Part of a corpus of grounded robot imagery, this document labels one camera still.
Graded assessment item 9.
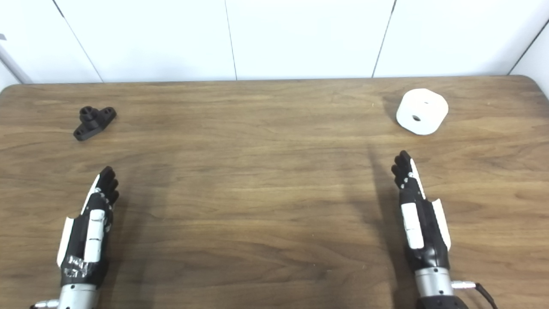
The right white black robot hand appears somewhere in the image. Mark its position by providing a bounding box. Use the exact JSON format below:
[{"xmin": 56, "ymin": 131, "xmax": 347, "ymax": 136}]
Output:
[{"xmin": 391, "ymin": 150, "xmax": 452, "ymax": 273}]

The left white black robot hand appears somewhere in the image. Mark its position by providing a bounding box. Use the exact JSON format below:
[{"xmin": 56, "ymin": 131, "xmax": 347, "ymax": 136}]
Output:
[{"xmin": 57, "ymin": 166, "xmax": 120, "ymax": 287}]

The black plastic holder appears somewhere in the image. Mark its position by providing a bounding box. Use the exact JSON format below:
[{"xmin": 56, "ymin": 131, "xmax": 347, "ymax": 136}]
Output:
[{"xmin": 73, "ymin": 106, "xmax": 117, "ymax": 142}]

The round white plastic piece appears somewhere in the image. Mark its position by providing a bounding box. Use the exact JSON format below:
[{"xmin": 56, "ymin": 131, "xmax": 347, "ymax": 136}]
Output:
[{"xmin": 396, "ymin": 88, "xmax": 449, "ymax": 136}]

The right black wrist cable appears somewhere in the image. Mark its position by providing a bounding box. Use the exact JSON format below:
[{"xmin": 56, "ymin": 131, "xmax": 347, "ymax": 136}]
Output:
[{"xmin": 451, "ymin": 280, "xmax": 498, "ymax": 309}]

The grey wall corner post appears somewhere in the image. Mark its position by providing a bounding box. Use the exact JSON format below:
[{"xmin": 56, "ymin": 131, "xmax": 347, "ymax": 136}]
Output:
[{"xmin": 0, "ymin": 43, "xmax": 33, "ymax": 84}]

